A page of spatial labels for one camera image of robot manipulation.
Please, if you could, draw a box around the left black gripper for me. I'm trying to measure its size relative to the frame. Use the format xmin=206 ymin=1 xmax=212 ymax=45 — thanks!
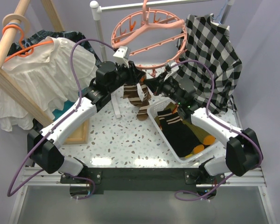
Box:
xmin=108 ymin=59 xmax=145 ymax=93

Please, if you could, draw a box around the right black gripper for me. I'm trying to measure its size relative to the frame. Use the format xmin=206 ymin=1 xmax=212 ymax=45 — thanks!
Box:
xmin=144 ymin=71 xmax=184 ymax=105

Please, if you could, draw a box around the brown striped sock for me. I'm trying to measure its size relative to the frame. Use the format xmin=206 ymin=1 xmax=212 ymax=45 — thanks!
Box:
xmin=136 ymin=82 xmax=150 ymax=121
xmin=123 ymin=84 xmax=142 ymax=107

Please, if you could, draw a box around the pink round clip hanger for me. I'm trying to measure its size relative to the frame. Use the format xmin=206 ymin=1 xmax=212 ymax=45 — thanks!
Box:
xmin=111 ymin=0 xmax=187 ymax=72

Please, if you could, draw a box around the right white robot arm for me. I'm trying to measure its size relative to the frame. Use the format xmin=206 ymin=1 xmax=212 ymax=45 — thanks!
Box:
xmin=144 ymin=72 xmax=263 ymax=183

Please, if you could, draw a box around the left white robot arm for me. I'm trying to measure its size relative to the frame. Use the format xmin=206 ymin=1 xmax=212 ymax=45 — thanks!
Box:
xmin=27 ymin=61 xmax=145 ymax=183

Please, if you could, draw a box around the blue clothes hanger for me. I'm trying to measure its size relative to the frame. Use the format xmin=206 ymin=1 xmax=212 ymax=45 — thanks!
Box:
xmin=212 ymin=0 xmax=228 ymax=24

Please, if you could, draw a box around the orange clothes hanger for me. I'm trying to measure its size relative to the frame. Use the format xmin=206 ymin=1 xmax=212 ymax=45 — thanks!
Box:
xmin=2 ymin=23 xmax=54 ymax=63

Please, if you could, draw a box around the white plastic basket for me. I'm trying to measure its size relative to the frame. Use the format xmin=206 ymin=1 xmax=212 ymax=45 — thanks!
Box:
xmin=147 ymin=99 xmax=223 ymax=164

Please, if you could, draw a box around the black striped sock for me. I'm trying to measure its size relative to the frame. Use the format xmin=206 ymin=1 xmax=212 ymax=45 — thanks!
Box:
xmin=157 ymin=109 xmax=204 ymax=158

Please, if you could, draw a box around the black white checkered shirt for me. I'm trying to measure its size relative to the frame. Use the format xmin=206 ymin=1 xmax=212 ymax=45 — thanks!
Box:
xmin=177 ymin=14 xmax=242 ymax=114

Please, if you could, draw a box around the olive orange sock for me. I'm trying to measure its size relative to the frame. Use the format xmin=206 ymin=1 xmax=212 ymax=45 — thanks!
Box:
xmin=154 ymin=104 xmax=216 ymax=158

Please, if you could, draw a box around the teal cloth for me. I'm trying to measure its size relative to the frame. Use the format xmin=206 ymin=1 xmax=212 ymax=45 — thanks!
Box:
xmin=52 ymin=100 xmax=74 ymax=121

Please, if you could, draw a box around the dark patterned garment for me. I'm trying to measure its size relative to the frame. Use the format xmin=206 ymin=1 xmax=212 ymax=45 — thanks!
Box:
xmin=7 ymin=30 xmax=103 ymax=66

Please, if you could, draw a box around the wooden clothes rack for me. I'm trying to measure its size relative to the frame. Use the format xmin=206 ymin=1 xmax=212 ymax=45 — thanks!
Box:
xmin=0 ymin=0 xmax=89 ymax=145

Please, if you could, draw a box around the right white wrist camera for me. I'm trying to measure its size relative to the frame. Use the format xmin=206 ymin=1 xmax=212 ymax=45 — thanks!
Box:
xmin=164 ymin=62 xmax=179 ymax=80

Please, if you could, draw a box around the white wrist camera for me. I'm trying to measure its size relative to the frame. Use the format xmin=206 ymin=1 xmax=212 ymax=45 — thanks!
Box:
xmin=113 ymin=46 xmax=131 ymax=67
xmin=164 ymin=62 xmax=179 ymax=80

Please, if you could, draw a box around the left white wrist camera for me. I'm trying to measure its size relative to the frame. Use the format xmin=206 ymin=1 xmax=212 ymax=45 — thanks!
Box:
xmin=113 ymin=46 xmax=131 ymax=67

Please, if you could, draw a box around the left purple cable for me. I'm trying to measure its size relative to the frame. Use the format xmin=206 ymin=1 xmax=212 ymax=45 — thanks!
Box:
xmin=7 ymin=38 xmax=119 ymax=200

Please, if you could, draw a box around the white metal clothes rail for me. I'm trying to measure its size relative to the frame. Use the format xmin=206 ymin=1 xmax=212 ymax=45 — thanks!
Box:
xmin=90 ymin=0 xmax=235 ymax=119

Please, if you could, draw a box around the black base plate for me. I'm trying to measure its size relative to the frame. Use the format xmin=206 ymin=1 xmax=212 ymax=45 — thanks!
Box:
xmin=60 ymin=168 xmax=225 ymax=196

